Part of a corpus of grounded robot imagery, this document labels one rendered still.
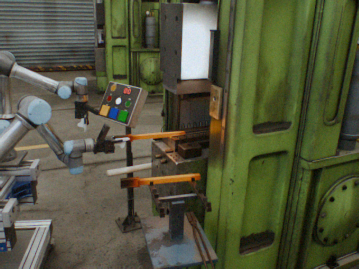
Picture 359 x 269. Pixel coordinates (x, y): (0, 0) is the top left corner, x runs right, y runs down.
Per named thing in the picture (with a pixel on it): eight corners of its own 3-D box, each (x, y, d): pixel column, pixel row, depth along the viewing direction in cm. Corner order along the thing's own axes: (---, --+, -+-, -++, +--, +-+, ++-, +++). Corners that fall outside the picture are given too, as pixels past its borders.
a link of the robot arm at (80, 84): (73, 77, 228) (87, 76, 231) (74, 93, 232) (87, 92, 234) (73, 79, 221) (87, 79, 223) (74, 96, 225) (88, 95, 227)
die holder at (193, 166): (174, 229, 211) (176, 162, 196) (151, 199, 243) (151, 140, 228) (248, 209, 235) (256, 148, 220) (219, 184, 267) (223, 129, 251)
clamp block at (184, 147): (183, 159, 200) (184, 149, 198) (177, 154, 208) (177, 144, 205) (202, 156, 206) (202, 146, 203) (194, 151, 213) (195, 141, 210)
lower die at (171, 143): (174, 152, 211) (175, 138, 208) (161, 140, 227) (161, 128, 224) (232, 142, 228) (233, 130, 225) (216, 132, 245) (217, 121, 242)
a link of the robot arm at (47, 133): (5, 100, 175) (57, 163, 205) (13, 104, 168) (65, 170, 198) (24, 86, 180) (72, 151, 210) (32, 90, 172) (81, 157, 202)
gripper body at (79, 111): (76, 116, 238) (75, 99, 234) (89, 116, 240) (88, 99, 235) (74, 119, 231) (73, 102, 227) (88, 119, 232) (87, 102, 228)
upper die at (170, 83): (176, 94, 198) (176, 78, 195) (162, 87, 215) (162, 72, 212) (237, 89, 216) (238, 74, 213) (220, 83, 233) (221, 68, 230)
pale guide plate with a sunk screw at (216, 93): (217, 119, 185) (219, 88, 179) (208, 115, 192) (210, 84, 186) (221, 119, 185) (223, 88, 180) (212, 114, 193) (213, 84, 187)
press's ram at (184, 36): (188, 83, 184) (190, 3, 170) (159, 70, 216) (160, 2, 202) (252, 78, 202) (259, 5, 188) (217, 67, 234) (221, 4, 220)
